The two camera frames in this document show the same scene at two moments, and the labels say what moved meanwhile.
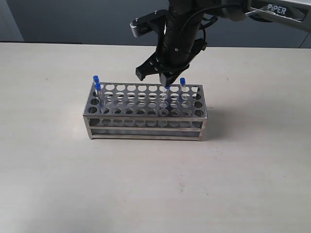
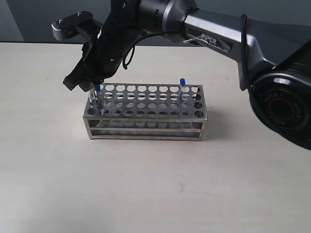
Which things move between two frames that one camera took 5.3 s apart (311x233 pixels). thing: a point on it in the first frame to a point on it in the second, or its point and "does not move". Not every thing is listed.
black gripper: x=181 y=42 to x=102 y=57
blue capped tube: x=98 y=100 does not move
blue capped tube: x=166 y=97 to x=92 y=98
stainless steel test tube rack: x=145 y=111 does not move
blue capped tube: x=182 y=83 does not move
